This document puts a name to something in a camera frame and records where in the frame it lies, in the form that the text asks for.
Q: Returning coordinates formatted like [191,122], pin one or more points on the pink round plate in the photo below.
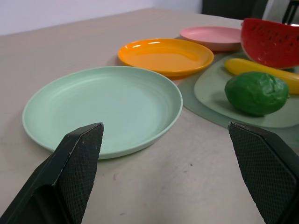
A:
[210,37]

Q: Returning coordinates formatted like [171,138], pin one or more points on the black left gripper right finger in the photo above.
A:
[264,172]

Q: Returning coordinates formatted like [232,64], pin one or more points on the light green round plate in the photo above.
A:
[102,107]

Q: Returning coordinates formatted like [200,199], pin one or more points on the orange round plate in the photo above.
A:
[163,56]

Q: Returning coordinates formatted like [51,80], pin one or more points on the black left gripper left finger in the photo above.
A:
[63,177]

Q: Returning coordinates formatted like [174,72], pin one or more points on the red watermelon slice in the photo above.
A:
[271,44]

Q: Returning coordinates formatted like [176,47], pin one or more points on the pale green square tray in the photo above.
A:
[215,93]

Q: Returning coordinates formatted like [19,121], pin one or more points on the yellow banana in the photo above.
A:
[252,68]

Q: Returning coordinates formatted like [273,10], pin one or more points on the green lime fruit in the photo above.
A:
[255,93]

